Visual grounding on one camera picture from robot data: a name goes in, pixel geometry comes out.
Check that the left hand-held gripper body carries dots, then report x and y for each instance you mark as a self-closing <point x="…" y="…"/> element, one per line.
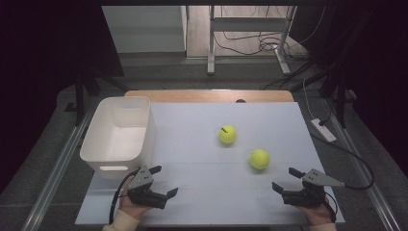
<point x="141" y="179"/>

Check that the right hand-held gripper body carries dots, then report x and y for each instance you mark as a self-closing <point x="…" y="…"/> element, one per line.
<point x="316" y="178"/>

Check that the white plastic bin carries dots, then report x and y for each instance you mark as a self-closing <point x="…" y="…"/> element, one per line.
<point x="122" y="141"/>

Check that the yellow tennis ball black mark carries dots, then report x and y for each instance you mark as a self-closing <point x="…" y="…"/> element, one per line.
<point x="228" y="135"/>

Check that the person's left hand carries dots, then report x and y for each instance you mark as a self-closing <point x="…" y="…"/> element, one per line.
<point x="131" y="208"/>

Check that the person's right hand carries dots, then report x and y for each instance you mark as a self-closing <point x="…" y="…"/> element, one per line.
<point x="316" y="214"/>

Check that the white board sheet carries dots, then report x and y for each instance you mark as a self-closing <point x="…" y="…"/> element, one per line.
<point x="198" y="154"/>

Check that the white power strip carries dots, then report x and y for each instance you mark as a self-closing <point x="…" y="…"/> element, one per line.
<point x="324" y="131"/>

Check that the black metal stand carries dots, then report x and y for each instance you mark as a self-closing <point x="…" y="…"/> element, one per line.
<point x="340" y="96"/>
<point x="79" y="96"/>

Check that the white cabinet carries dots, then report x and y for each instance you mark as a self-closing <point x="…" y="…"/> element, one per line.
<point x="144" y="29"/>

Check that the metal floor rail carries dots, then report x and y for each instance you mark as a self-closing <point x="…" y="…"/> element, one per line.
<point x="59" y="173"/>
<point x="376" y="194"/>

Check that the white metal desk frame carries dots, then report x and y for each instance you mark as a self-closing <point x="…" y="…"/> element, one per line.
<point x="247" y="24"/>

